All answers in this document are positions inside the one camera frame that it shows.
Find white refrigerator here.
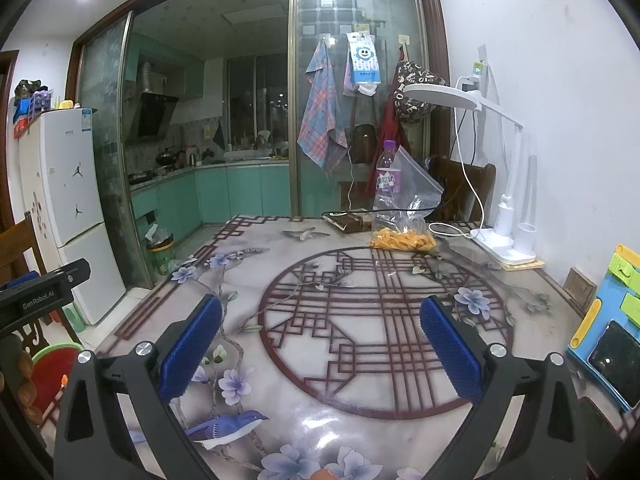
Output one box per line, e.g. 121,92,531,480
19,107,126,326

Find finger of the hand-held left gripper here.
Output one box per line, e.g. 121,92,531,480
0,258,92,295

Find blue plastic basket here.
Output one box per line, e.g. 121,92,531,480
27,91,55,113

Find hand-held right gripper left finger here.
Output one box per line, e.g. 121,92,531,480
52,294,223,480

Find blue and white hanging packet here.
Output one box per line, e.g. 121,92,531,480
344,31,382,97

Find plaid towel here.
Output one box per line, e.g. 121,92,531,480
297,40,348,171

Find red hanging garment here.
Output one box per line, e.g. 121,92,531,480
367,67,411,198

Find clear bag of orange snacks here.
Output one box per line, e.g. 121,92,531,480
369,149,445,253

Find dark cloth bundle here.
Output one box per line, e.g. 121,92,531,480
14,79,48,98

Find black cable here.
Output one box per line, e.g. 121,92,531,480
321,195,456,218

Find white wall charger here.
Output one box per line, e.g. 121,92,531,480
462,60,487,93

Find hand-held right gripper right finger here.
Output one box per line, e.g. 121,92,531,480
419,295,587,480

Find red bin with green rim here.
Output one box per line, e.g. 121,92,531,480
31,342,86,413

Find brown patterned bag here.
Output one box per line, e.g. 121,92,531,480
391,60,446,123

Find small brown hanging bag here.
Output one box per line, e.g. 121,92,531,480
350,124,378,163

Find pale green bucket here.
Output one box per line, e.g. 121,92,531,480
62,305,86,331

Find small wooden block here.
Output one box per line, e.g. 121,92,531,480
564,267,598,306

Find person's left hand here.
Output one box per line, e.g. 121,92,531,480
0,345,43,426

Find black range hood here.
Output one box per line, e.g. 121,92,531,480
134,92,180,141

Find carved wooden chair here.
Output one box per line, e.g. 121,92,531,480
0,217,83,346

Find green kitchen bin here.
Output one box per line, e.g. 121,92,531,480
145,224,176,276

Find dark wooden chair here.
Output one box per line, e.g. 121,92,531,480
425,156,497,223

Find red and blue box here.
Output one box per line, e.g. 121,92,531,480
12,105,36,138

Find white desk lamp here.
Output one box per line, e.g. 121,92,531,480
402,83,538,264

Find teal kitchen cabinets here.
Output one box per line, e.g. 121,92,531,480
131,164,292,233

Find purple label plastic bottle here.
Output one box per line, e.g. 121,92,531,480
375,141,403,211

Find white cable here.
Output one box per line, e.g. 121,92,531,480
430,105,493,238

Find black smartphone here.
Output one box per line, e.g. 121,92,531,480
587,321,640,408

